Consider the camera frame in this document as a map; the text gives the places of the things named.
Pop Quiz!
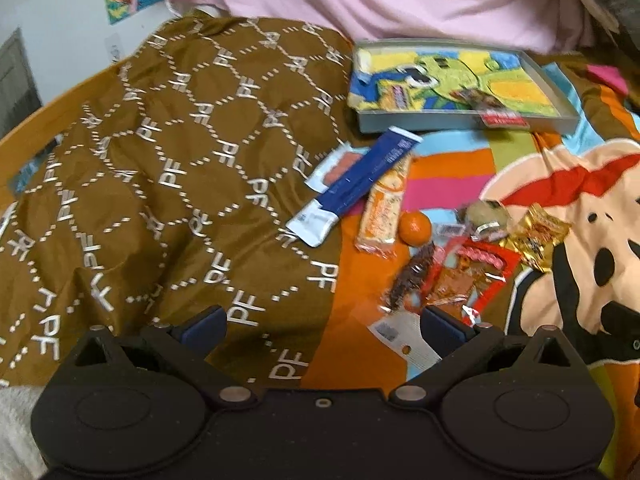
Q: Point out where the colourful cartoon printed blanket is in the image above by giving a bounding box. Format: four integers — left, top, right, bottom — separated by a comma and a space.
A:
300, 52, 640, 480

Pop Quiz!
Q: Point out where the grey tray with cartoon liner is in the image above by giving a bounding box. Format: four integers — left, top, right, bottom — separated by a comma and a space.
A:
350, 37, 581, 135

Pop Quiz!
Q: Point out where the small purple yellow packet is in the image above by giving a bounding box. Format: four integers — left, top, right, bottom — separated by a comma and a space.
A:
385, 85, 426, 109

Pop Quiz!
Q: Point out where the red snack packet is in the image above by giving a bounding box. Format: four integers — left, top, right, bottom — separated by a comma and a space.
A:
425, 237, 521, 326

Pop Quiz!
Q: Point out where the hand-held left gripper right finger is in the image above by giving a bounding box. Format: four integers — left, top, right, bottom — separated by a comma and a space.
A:
389, 305, 587, 407

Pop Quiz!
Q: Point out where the white fluffy cloth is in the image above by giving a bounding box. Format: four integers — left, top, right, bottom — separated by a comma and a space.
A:
0, 385, 51, 480

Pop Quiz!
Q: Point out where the mandarin orange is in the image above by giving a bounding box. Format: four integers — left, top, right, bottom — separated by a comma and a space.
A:
397, 210, 432, 247

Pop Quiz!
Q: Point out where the clear pink sausage packet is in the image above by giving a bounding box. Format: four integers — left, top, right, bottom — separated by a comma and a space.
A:
305, 142, 373, 193

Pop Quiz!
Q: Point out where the orange cracker packet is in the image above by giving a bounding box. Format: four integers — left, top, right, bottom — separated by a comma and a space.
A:
355, 152, 414, 257

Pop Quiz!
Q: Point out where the grey-green snack packet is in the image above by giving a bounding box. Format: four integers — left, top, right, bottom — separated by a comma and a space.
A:
457, 199, 513, 241

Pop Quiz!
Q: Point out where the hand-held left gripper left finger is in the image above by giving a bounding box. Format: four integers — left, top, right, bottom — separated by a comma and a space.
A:
62, 305, 259, 409

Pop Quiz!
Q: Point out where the pink cloth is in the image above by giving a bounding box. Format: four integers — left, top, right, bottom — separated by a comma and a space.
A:
155, 0, 601, 54

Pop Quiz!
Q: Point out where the gold candy packet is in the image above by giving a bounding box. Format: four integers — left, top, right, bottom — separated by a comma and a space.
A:
507, 202, 572, 273

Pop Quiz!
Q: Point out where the red label flat packet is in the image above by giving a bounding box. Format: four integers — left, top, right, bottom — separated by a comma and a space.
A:
481, 111, 531, 129

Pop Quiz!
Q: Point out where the clear packet of dark snack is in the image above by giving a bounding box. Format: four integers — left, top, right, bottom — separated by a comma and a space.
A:
380, 242, 438, 313

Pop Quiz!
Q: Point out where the small dark red packet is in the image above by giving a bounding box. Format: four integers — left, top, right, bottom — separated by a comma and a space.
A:
450, 87, 497, 111

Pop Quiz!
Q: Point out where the wooden bed frame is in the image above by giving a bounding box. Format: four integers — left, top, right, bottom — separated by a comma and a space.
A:
0, 52, 146, 201

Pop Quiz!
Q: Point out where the long blue snack packet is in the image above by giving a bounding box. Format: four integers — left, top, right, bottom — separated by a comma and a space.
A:
287, 126, 425, 248

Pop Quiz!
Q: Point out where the brown quilted blanket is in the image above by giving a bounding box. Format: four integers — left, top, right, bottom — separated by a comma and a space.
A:
0, 12, 368, 387

